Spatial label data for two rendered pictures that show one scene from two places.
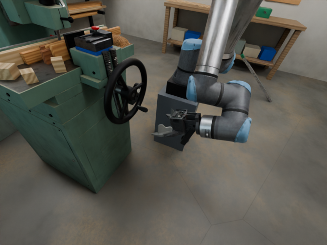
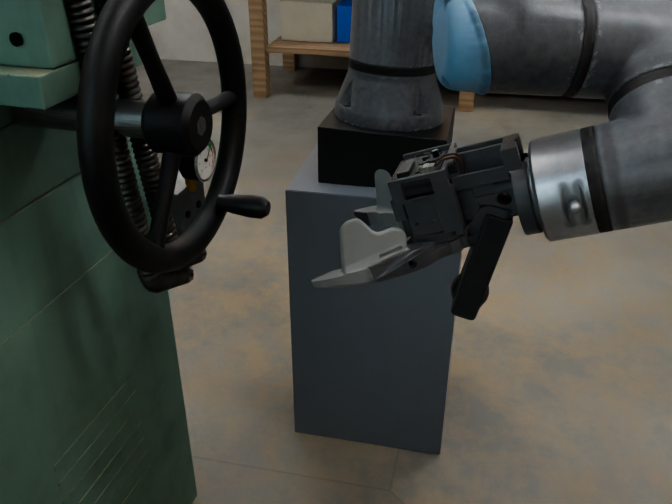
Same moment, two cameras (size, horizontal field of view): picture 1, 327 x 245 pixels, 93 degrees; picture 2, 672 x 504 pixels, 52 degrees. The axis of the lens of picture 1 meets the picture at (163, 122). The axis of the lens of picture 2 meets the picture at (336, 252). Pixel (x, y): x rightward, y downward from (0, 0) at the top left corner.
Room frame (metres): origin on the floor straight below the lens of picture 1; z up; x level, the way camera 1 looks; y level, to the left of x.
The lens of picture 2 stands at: (-0.08, 0.06, 1.03)
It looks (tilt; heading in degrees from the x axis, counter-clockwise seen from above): 29 degrees down; 356
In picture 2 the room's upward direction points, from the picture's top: straight up
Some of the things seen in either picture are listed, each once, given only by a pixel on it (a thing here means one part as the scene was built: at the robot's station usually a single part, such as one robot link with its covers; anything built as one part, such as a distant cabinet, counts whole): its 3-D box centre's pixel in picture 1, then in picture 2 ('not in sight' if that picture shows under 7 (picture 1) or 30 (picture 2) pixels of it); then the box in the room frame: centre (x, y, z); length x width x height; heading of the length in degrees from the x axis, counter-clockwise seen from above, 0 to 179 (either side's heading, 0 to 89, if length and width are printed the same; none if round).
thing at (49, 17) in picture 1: (49, 17); not in sight; (0.69, 0.50, 1.03); 0.14 x 0.07 x 0.09; 70
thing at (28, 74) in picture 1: (29, 76); not in sight; (0.42, 0.45, 0.92); 0.04 x 0.03 x 0.04; 47
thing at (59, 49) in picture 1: (74, 47); not in sight; (0.66, 0.42, 0.93); 0.20 x 0.02 x 0.07; 160
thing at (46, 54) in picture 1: (72, 48); not in sight; (0.66, 0.43, 0.92); 0.26 x 0.02 x 0.05; 160
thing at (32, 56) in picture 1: (83, 41); not in sight; (0.79, 0.44, 0.92); 0.56 x 0.02 x 0.04; 160
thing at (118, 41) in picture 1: (116, 39); not in sight; (0.89, 0.31, 0.92); 0.14 x 0.09 x 0.04; 70
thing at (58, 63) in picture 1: (58, 64); not in sight; (0.51, 0.40, 0.92); 0.04 x 0.04 x 0.04; 34
